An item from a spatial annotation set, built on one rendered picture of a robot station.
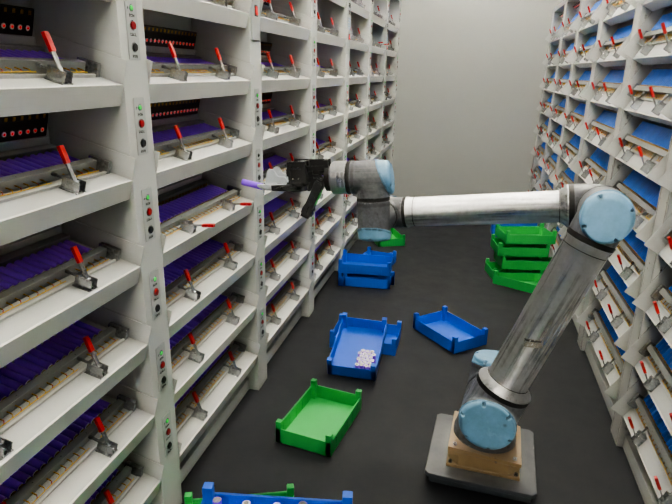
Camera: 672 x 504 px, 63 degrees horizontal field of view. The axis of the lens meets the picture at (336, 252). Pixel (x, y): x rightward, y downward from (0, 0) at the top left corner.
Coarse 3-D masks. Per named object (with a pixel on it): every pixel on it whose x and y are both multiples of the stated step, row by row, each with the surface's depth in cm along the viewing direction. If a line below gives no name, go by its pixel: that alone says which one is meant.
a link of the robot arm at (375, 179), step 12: (348, 168) 146; (360, 168) 145; (372, 168) 144; (384, 168) 144; (348, 180) 146; (360, 180) 145; (372, 180) 144; (384, 180) 144; (348, 192) 149; (360, 192) 147; (372, 192) 145; (384, 192) 146
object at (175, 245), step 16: (192, 176) 184; (208, 176) 193; (224, 176) 192; (160, 192) 165; (240, 192) 191; (240, 208) 181; (224, 224) 172; (176, 240) 145; (192, 240) 151; (176, 256) 145
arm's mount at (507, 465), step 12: (516, 432) 176; (456, 444) 167; (516, 444) 170; (456, 456) 167; (468, 456) 165; (480, 456) 164; (492, 456) 163; (504, 456) 164; (516, 456) 164; (468, 468) 166; (480, 468) 165; (492, 468) 164; (504, 468) 163; (516, 468) 164; (516, 480) 162
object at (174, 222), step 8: (232, 192) 186; (216, 200) 175; (200, 208) 164; (208, 208) 170; (176, 216) 154; (184, 216) 155; (192, 216) 160; (160, 224) 146; (168, 224) 147; (176, 224) 151
